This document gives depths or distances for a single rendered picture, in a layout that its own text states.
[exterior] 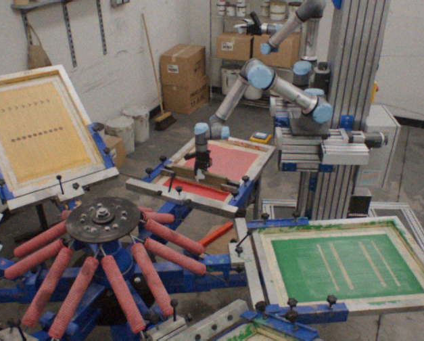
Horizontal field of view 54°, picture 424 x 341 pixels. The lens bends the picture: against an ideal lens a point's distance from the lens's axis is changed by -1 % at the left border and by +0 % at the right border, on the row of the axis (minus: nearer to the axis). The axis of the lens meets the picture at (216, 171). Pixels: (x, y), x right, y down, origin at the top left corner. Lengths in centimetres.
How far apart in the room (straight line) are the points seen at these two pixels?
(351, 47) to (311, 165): 74
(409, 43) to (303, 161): 331
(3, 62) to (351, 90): 273
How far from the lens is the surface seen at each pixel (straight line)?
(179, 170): 252
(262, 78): 219
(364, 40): 262
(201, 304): 309
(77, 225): 174
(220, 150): 289
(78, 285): 164
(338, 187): 302
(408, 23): 564
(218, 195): 243
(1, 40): 387
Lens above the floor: 235
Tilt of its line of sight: 32 degrees down
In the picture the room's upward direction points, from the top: straight up
